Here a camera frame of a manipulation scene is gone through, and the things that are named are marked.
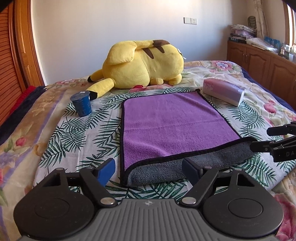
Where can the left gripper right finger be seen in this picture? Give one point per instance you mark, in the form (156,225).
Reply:
(232,203)

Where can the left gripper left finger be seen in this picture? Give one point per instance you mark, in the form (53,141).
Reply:
(64,205)

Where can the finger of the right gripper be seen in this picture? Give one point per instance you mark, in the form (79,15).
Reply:
(281,151)
(283,130)

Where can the purple and grey towel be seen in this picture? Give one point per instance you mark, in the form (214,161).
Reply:
(159,131)

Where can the wooden sideboard cabinet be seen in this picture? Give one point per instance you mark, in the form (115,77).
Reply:
(273,72)

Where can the floral bed blanket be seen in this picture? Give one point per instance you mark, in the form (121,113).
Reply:
(23,146)

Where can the pink tissue pack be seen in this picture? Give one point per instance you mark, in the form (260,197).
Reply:
(224,90)

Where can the white folded cloth bundle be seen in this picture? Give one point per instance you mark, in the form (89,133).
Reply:
(261,44)

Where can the floral curtain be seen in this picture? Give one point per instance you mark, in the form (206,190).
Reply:
(261,23)

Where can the blue cylindrical container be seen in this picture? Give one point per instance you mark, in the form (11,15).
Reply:
(81,102)

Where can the stack of folded linens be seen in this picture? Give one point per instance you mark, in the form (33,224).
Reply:
(240,33)

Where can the red cloth at bedside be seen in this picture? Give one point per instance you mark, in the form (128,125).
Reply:
(22,97)

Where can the wooden slatted wardrobe door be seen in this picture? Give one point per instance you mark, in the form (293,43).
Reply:
(12,83)

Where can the yellow Pikachu plush toy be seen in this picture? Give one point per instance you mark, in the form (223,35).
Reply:
(132,63)

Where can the wooden panel door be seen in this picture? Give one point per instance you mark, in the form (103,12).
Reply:
(29,64)

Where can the white wall switch plate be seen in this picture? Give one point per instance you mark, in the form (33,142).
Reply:
(192,21)

